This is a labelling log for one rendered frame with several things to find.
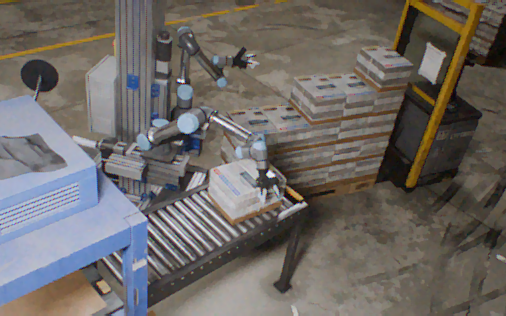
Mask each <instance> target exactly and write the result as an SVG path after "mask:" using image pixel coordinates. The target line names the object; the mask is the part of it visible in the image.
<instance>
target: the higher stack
mask: <svg viewBox="0 0 506 316"><path fill-rule="evenodd" d="M413 66H414V65H413V64H411V63H410V62H409V61H408V60H407V59H405V58H404V57H401V56H400V55H398V54H397V52H396V51H394V50H392V49H390V47H388V46H375V47H365V48H360V49H359V54H358V57H357V61H356V65H355V68H357V69H358V70H359V71H360V72H361V73H362V74H364V75H366V79H367V77H368V78H369V79H370V80H371V81H372V82H374V83H375V84H376V85H378V86H379V88H386V87H392V86H399V85H405V84H407V83H409V81H410V80H409V79H410V72H411V71H412V68H413ZM353 74H354V75H356V76H357V77H358V78H360V80H361V81H362V82H365V81H364V80H363V79H362V78H361V77H360V76H359V75H357V74H355V73H353ZM365 83H366V84H367V86H369V87H370V88H371V89H373V87H372V86H371V85H369V84H368V83H367V82H365ZM373 90H374V91H375V92H376V93H377V96H376V98H375V101H374V108H373V109H372V112H379V111H385V110H391V109H392V110H397V109H399V107H400V104H401V102H403V101H402V100H403V98H404V95H405V93H404V91H405V90H392V91H386V92H380V93H379V92H378V91H377V90H376V89H373ZM396 115H397V113H394V114H388V115H383V116H369V117H370V118H369V122H368V126H367V128H368V130H367V133H366V134H365V135H366V136H368V135H374V134H378V133H383V132H389V131H392V130H393V125H394V122H395V118H396ZM389 137H390V136H386V137H375V138H370V139H366V138H365V139H363V143H362V146H361V152H360V155H359V157H364V156H369V155H374V154H379V153H383V152H385V150H386V149H387V148H386V147H387V144H388V142H389V141H388V140H389ZM382 160H383V157H374V158H369V159H365V160H361V161H356V164H355V171H354V174H353V178H355V177H360V176H364V175H368V174H373V173H377V172H378V171H379V169H380V165H381V162H382ZM375 179H376V176H375V177H371V178H363V179H359V180H355V181H350V186H349V189H348V193H351V192H359V191H362V190H367V189H371V188H373V187H374V181H375Z"/></svg>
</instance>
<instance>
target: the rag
mask: <svg viewBox="0 0 506 316"><path fill-rule="evenodd" d="M67 166H68V164H67V163H66V162H65V159H64V158H63V157H61V156H60V155H59V154H58V153H56V152H55V151H53V150H52V149H50V148H49V147H48V145H47V144H46V142H45V141H44V139H43V138H42V137H41V136H40V135H39V134H38V133H36V134H32V135H29V136H24V137H14V138H12V137H7V136H5V135H4V136H0V180H3V179H7V178H10V177H16V176H19V175H21V174H24V173H27V172H50V171H58V170H60V169H63V168H65V167H67Z"/></svg>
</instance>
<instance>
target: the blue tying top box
mask: <svg viewBox="0 0 506 316"><path fill-rule="evenodd" d="M36 133H38V134H39V135H40V136H41V137H42V138H43V139H44V141H45V142H46V144H47V145H48V147H49V148H50V149H52V150H53V151H55V152H56V153H58V154H59V155H60V156H61V157H63V158H64V159H65V162H66V163H67V164H68V166H67V167H65V168H63V169H60V170H58V171H50V172H27V173H24V174H21V175H19V176H16V177H10V178H7V179H3V180H0V244H2V243H5V242H6V241H9V240H12V239H15V238H16V237H19V236H21V235H25V234H27V233H29V232H31V231H33V230H35V229H39V228H42V227H43V226H46V225H48V224H50V223H54V222H56V221H58V220H60V219H62V218H65V217H69V216H71V215H72V214H75V213H77V212H79V211H83V210H85V209H88V208H89V207H91V206H94V205H98V192H97V178H96V164H95V162H94V161H93V160H92V159H91V158H90V157H89V156H88V155H87V154H86V153H85V152H84V151H83V150H82V149H81V148H80V147H79V146H78V145H77V144H76V142H75V141H74V140H73V139H72V138H71V137H70V136H69V135H68V134H67V133H66V132H65V131H64V130H63V129H62V128H61V127H60V126H59V124H57V123H56V122H55V121H54V120H53V118H51V117H50V116H49V115H48V113H47V112H46V111H44V110H43V109H42V107H41V106H40V105H38V104H37V102H36V101H35V100H34V99H32V98H31V96H30V95H29V94H26V95H23V96H20V97H16V98H13V99H9V100H3V101H0V136H4V135H5V136H7V137H12V138H14V137H24V136H29V135H32V134H36Z"/></svg>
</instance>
